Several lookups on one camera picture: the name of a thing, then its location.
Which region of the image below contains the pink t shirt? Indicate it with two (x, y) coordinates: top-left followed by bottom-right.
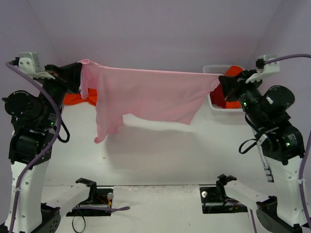
(80, 59), (219, 144)

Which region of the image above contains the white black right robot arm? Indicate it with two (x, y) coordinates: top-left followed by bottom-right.
(215, 70), (311, 233)

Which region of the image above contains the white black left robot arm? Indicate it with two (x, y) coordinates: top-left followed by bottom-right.
(0, 58), (97, 233)

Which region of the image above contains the orange t shirt in basket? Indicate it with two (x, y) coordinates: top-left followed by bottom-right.
(225, 66), (243, 109)

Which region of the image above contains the dark red t shirt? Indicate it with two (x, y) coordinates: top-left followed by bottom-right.
(210, 84), (226, 109)

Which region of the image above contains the white plastic basket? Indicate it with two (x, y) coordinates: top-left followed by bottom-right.
(203, 65), (242, 112)

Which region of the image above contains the orange t shirt on table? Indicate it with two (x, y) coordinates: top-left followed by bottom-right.
(63, 88), (97, 106)

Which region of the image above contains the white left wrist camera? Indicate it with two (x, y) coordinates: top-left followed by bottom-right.
(16, 52), (55, 80)

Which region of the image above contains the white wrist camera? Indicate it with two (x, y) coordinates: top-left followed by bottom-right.
(16, 52), (55, 80)
(245, 54), (280, 83)

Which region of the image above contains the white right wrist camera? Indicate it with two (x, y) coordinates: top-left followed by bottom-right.
(245, 54), (280, 83)

